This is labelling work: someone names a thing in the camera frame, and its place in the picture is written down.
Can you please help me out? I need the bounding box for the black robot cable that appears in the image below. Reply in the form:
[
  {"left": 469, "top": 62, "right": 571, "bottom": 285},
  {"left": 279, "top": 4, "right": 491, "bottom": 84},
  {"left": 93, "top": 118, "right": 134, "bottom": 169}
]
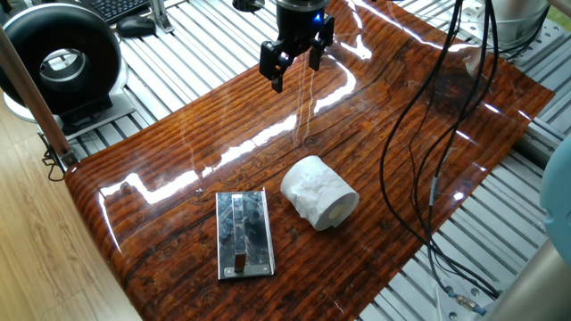
[{"left": 378, "top": 0, "right": 501, "bottom": 300}]

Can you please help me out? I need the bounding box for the thin black wire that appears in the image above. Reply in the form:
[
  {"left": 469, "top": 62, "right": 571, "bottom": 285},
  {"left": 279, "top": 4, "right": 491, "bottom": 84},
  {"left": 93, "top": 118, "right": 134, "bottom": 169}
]
[{"left": 41, "top": 133, "right": 68, "bottom": 183}]

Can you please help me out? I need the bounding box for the grey metal cylinder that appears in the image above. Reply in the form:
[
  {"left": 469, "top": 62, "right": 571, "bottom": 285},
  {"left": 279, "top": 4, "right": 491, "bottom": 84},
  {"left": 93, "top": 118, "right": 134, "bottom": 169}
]
[{"left": 489, "top": 0, "right": 550, "bottom": 51}]

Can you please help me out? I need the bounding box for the black computer mouse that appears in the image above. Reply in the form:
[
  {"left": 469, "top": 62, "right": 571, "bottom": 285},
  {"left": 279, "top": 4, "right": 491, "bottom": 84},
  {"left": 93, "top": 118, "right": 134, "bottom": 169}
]
[{"left": 115, "top": 14, "right": 157, "bottom": 39}]

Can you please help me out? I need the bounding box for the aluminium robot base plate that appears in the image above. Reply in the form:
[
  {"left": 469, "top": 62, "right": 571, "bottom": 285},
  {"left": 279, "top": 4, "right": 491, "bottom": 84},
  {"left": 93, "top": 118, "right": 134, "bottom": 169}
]
[{"left": 434, "top": 278, "right": 501, "bottom": 321}]

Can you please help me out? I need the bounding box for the small aluminium upright bracket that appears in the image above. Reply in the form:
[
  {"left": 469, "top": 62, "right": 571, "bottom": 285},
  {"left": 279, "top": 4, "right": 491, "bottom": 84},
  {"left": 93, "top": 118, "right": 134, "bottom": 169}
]
[{"left": 149, "top": 0, "right": 175, "bottom": 35}]

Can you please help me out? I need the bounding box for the silver wrist flange coupling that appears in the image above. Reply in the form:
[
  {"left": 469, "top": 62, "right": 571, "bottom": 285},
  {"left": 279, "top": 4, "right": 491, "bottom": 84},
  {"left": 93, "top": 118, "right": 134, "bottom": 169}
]
[{"left": 276, "top": 0, "right": 330, "bottom": 11}]

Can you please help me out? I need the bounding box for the black computer keyboard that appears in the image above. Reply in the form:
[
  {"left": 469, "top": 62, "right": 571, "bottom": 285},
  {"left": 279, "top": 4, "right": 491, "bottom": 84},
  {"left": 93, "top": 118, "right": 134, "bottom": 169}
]
[{"left": 79, "top": 0, "right": 151, "bottom": 26}]

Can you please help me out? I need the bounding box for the black ring fan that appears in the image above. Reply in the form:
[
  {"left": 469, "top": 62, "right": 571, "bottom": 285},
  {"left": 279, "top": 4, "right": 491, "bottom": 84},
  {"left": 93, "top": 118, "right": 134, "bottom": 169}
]
[{"left": 0, "top": 2, "right": 137, "bottom": 137}]

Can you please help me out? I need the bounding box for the brown frame post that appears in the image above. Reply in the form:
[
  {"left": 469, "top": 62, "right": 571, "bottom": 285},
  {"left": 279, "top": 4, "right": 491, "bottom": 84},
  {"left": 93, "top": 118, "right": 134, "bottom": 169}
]
[{"left": 0, "top": 26, "right": 79, "bottom": 170}]

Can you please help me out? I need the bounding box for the white toilet paper roll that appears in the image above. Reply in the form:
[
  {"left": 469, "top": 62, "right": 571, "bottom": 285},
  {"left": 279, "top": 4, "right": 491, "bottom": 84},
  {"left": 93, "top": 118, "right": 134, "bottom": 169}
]
[{"left": 279, "top": 154, "right": 360, "bottom": 232}]

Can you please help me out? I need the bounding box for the black cable with grey sleeve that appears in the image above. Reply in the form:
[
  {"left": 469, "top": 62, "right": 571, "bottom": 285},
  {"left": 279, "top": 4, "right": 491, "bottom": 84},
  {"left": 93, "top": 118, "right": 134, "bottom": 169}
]
[{"left": 426, "top": 0, "right": 501, "bottom": 316}]

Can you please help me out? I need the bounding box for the shiny metal toilet paper holder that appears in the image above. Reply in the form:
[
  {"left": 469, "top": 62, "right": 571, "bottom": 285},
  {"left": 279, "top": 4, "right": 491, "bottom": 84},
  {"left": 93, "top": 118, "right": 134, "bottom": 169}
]
[{"left": 215, "top": 186, "right": 277, "bottom": 281}]

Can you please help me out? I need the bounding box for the black round cap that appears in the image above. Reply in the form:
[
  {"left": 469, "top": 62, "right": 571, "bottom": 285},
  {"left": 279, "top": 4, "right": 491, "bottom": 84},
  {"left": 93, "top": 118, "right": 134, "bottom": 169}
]
[{"left": 231, "top": 0, "right": 267, "bottom": 13}]

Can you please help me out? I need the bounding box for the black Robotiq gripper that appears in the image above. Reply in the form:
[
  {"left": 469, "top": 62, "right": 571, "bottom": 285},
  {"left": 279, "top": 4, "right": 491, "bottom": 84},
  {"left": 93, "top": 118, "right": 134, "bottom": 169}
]
[{"left": 259, "top": 6, "right": 336, "bottom": 95}]

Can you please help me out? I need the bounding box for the aluminium profile beam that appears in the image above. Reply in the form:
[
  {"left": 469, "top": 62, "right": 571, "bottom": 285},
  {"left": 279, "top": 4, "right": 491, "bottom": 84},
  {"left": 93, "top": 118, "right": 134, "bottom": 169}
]
[{"left": 512, "top": 118, "right": 571, "bottom": 169}]

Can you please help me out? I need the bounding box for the glossy wood-grain table mat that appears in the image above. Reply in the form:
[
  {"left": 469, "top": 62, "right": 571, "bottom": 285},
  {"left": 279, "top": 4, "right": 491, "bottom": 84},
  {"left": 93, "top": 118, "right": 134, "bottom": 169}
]
[{"left": 64, "top": 0, "right": 556, "bottom": 321}]

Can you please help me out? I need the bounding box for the perforated aluminium breadboard plate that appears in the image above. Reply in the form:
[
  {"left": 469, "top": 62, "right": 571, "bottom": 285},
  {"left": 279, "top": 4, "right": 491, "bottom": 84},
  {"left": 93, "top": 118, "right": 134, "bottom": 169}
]
[{"left": 503, "top": 17, "right": 571, "bottom": 72}]

